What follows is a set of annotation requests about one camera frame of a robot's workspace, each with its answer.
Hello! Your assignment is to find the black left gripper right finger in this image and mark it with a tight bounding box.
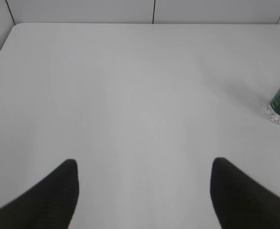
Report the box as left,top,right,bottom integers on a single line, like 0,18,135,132
210,157,280,229

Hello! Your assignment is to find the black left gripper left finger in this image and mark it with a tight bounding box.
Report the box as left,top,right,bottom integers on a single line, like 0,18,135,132
0,159,79,229

